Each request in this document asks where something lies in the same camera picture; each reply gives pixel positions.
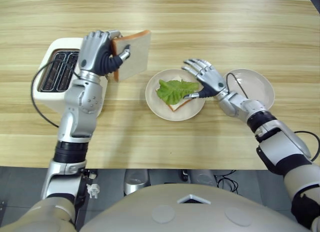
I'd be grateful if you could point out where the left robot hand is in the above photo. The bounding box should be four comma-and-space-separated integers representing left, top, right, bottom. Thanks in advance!
79, 29, 132, 77

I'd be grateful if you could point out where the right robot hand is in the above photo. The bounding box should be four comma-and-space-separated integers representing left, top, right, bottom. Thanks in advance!
180, 58, 230, 100

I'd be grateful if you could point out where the bread slice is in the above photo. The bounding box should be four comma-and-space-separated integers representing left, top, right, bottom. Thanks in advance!
110, 29, 152, 83
156, 75, 201, 113

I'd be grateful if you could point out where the green lettuce leaf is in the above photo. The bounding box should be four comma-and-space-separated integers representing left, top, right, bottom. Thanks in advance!
155, 78, 201, 106

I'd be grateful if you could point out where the white round plate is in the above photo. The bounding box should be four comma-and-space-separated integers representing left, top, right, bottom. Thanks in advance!
222, 68, 276, 111

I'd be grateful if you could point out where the beige round plate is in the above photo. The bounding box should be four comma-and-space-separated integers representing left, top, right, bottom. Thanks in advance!
145, 68, 207, 122

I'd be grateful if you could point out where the cream toaster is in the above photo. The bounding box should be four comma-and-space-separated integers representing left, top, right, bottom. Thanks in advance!
32, 37, 109, 118

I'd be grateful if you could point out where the robot body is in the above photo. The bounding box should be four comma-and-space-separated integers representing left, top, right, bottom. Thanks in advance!
78, 183, 311, 232

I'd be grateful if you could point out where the black floor cable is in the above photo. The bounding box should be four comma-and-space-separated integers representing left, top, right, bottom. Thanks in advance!
216, 169, 240, 194

